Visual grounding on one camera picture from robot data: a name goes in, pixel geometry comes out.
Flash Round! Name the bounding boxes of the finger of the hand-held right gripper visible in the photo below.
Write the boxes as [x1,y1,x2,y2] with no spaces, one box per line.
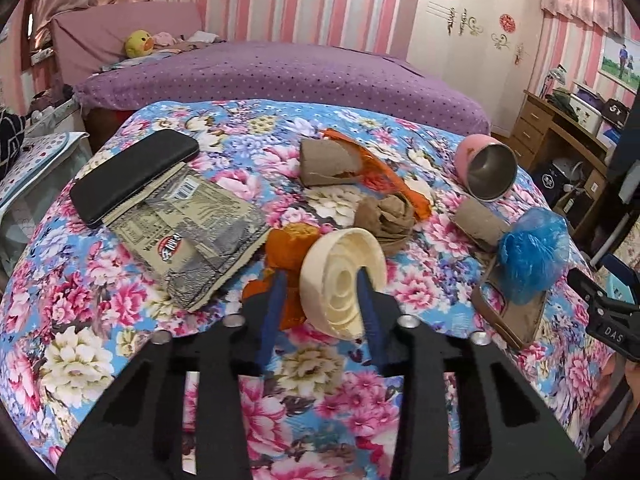
[567,267,607,307]

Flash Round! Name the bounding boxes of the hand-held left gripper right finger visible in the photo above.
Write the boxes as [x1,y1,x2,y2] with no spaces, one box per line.
[357,272,586,480]

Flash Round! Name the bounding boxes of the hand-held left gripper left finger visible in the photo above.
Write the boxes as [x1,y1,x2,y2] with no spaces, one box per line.
[56,270,296,480]

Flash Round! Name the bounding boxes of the blue plastic bag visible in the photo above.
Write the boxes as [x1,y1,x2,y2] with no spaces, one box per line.
[496,207,571,306]

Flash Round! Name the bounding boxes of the cream round ridged bowl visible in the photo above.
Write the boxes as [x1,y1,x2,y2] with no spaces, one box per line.
[299,227,388,338]

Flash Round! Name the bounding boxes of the orange cloth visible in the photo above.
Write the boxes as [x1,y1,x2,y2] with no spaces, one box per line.
[241,224,321,331]

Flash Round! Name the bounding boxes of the cardboard tube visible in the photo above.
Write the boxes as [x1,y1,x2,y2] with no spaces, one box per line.
[452,196,511,256]

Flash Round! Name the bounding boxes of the brown phone case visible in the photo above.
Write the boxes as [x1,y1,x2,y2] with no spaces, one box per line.
[472,255,550,351]

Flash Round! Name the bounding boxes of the crumpled brown paper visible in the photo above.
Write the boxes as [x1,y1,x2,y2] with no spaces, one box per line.
[354,195,417,256]

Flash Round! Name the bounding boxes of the black box under desk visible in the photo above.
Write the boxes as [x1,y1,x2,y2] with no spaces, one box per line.
[537,160,576,206]

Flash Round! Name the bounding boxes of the dark hanging coat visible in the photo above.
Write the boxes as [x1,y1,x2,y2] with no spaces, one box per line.
[602,125,640,271]

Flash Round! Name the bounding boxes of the floral blanket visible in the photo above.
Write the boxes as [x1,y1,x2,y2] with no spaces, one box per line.
[0,99,621,480]

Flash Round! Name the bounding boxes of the long orange plastic wrapper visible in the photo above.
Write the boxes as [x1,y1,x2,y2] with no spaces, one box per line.
[320,129,433,221]

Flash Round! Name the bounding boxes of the brown folded cloth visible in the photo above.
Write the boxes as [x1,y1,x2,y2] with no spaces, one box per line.
[299,137,373,188]

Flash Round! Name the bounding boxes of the wooden desk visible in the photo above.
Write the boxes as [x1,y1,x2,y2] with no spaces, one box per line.
[507,90,621,256]

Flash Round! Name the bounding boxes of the pink metal mug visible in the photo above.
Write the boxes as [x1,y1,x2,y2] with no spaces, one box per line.
[454,135,516,203]

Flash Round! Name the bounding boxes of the white storage box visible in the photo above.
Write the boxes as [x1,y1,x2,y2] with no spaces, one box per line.
[570,80,608,133]

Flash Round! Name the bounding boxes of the black glasses case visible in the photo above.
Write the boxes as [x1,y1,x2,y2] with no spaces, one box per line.
[69,129,200,228]

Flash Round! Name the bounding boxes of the desk lamp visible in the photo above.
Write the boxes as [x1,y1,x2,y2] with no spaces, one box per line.
[545,66,568,96]

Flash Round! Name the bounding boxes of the framed couple photo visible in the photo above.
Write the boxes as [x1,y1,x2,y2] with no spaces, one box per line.
[597,35,640,93]

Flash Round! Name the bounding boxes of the purple dotted bed sheet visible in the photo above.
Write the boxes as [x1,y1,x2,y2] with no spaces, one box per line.
[74,41,492,136]

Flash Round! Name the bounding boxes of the cream wardrobe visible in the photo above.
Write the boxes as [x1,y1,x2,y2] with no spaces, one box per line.
[406,0,543,138]

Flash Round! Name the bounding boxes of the polka dotted cloth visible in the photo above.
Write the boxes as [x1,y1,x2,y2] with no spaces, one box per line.
[0,132,91,211]

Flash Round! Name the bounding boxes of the pink curtain valance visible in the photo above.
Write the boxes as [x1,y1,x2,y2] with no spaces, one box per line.
[540,0,628,38]

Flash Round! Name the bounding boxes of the yellow duck plush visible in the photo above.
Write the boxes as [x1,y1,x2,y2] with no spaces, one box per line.
[124,30,153,58]

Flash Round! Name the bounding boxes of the pink covered headboard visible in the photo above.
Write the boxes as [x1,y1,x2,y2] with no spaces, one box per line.
[50,2,206,86]

